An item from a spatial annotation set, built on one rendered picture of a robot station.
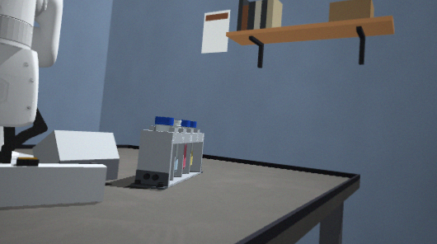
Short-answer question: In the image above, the white control panel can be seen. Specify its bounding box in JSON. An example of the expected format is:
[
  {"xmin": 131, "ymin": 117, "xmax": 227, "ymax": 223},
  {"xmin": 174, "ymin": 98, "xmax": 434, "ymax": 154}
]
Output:
[{"xmin": 32, "ymin": 130, "xmax": 120, "ymax": 181}]

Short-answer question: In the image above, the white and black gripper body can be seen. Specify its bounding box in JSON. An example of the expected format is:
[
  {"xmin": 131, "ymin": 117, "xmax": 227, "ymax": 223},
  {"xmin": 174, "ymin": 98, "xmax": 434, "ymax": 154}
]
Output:
[{"xmin": 0, "ymin": 38, "xmax": 39, "ymax": 127}]

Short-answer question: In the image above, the black table edge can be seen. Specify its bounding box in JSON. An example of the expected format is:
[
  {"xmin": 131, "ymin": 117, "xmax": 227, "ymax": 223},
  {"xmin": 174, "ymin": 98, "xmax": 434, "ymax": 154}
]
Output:
[{"xmin": 202, "ymin": 154, "xmax": 360, "ymax": 244}]

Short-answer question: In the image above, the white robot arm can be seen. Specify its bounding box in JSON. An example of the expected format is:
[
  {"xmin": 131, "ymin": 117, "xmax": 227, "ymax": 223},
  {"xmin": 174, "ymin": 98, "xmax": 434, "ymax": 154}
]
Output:
[{"xmin": 0, "ymin": 0, "xmax": 63, "ymax": 68}]

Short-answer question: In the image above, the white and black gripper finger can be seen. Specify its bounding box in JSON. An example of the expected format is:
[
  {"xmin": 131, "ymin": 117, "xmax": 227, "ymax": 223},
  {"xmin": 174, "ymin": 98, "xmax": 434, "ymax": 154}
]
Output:
[{"xmin": 0, "ymin": 108, "xmax": 48, "ymax": 164}]

